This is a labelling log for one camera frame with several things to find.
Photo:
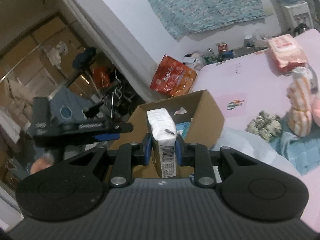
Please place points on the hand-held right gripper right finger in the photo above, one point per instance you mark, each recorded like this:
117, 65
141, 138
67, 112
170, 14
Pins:
178, 152

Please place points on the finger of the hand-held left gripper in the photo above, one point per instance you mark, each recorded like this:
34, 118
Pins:
105, 127
106, 138

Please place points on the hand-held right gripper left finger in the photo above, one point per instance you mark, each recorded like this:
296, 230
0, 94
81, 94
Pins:
147, 152

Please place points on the white tissue pack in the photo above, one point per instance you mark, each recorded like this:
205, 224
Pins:
162, 130

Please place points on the brown cardboard box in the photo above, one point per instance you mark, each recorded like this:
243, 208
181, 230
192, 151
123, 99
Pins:
207, 115

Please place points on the person's left hand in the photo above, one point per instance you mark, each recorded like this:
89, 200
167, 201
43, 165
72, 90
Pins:
41, 165

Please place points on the black metal cart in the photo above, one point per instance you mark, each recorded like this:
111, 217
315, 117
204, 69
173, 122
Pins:
117, 97

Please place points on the grey blue fabric bag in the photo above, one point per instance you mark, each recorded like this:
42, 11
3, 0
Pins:
65, 100

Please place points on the orange plastic bag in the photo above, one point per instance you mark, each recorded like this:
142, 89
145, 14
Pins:
100, 76

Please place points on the white plastic bag teal print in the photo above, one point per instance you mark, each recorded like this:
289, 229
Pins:
250, 150

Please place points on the navy cloth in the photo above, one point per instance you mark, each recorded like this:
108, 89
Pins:
85, 56

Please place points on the red orange snack bag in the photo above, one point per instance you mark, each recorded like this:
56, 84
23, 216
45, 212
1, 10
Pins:
172, 77

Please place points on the stack of cardboard boxes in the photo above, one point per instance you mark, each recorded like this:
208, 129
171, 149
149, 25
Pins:
50, 42

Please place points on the small floral cloth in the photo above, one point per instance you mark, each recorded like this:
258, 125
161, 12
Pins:
265, 125

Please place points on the white paper clutter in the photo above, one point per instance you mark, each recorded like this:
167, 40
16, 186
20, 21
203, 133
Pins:
193, 59

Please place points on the green glass bottles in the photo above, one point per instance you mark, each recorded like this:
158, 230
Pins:
210, 56

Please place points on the pink printed bed sheet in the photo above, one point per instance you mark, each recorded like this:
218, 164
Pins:
250, 80

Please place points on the small blue box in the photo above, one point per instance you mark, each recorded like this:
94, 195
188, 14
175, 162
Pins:
228, 53

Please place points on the small red package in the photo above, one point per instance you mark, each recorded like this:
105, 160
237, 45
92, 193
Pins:
223, 48

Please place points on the light blue towel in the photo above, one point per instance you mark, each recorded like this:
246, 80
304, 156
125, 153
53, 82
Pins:
300, 155

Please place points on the orange striped cloth bundle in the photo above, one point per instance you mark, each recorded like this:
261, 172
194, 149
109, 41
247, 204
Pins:
300, 105

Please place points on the crumpled white plastic bag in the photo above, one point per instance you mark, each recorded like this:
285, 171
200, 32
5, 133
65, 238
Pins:
262, 40

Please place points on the pink wet wipes pack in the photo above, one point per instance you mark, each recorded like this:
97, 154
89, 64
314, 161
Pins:
287, 52

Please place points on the teal floral hanging cloth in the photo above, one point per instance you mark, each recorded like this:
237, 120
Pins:
200, 2

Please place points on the black electric kettle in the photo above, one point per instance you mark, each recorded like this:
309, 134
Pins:
300, 29

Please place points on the white water dispenser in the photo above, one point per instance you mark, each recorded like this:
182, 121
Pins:
295, 15

